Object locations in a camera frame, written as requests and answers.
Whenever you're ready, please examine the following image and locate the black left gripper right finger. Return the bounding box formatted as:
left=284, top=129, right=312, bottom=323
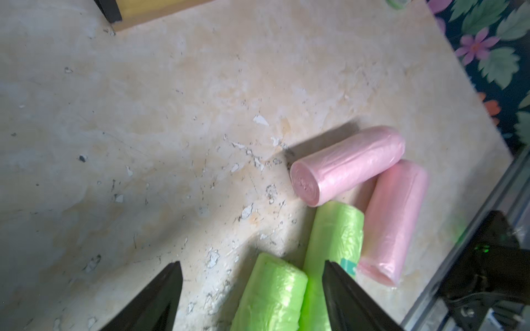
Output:
left=322, top=261, right=402, bottom=331

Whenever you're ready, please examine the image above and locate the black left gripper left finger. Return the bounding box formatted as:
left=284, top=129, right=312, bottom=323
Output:
left=102, top=261, right=183, bottom=330

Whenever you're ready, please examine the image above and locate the green trash bag roll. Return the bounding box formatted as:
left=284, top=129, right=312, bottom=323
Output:
left=230, top=252, right=308, bottom=330
left=299, top=201, right=364, bottom=330

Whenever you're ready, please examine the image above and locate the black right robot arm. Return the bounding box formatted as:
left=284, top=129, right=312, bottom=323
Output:
left=438, top=210, right=529, bottom=330

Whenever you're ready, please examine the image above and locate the pink trash bag roll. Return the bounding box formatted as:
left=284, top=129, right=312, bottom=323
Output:
left=358, top=159, right=429, bottom=287
left=290, top=126, right=406, bottom=207

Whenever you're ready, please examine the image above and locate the wooden shelf with black frame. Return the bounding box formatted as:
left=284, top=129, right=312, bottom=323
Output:
left=94, top=0, right=212, bottom=32

